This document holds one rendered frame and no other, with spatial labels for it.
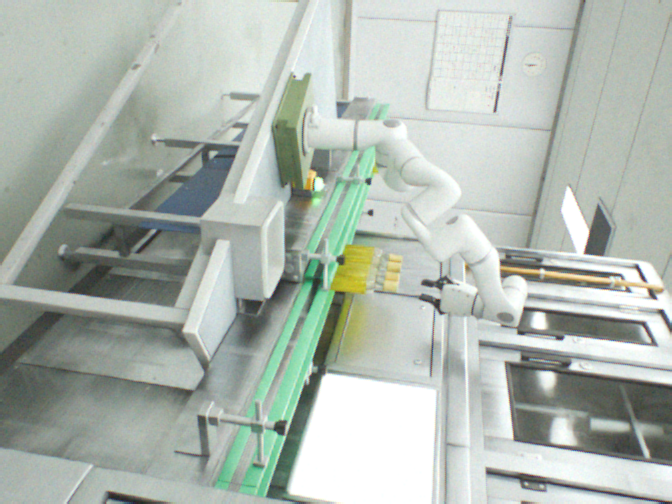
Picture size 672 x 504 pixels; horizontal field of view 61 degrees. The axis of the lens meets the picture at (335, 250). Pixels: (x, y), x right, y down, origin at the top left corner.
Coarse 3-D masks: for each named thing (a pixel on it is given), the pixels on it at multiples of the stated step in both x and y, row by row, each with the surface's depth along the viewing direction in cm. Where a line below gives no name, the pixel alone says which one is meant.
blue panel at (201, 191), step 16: (224, 160) 231; (192, 176) 216; (208, 176) 216; (224, 176) 216; (176, 192) 202; (192, 192) 202; (208, 192) 203; (160, 208) 190; (176, 208) 191; (192, 208) 191; (208, 208) 191; (144, 224) 180; (160, 224) 180
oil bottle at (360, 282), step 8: (336, 272) 178; (344, 272) 178; (352, 272) 178; (360, 272) 178; (368, 272) 178; (336, 280) 176; (344, 280) 176; (352, 280) 175; (360, 280) 175; (368, 280) 175; (336, 288) 178; (344, 288) 177; (352, 288) 177; (360, 288) 176; (368, 288) 176
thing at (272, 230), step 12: (276, 204) 148; (276, 216) 153; (264, 228) 138; (276, 228) 155; (264, 240) 139; (276, 240) 157; (264, 252) 140; (276, 252) 159; (264, 264) 142; (276, 264) 161; (264, 276) 144; (276, 276) 157; (264, 288) 146
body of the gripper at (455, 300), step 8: (456, 280) 171; (448, 288) 169; (456, 288) 168; (464, 288) 168; (472, 288) 168; (448, 296) 170; (456, 296) 169; (464, 296) 168; (472, 296) 167; (440, 304) 173; (448, 304) 171; (456, 304) 170; (464, 304) 169; (472, 304) 167; (448, 312) 173; (456, 312) 171; (464, 312) 170
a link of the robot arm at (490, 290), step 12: (492, 252) 152; (468, 264) 154; (480, 264) 152; (492, 264) 152; (480, 276) 154; (492, 276) 152; (480, 288) 154; (492, 288) 152; (492, 300) 153; (504, 300) 152; (516, 300) 155; (492, 312) 157; (504, 312) 154; (516, 312) 154
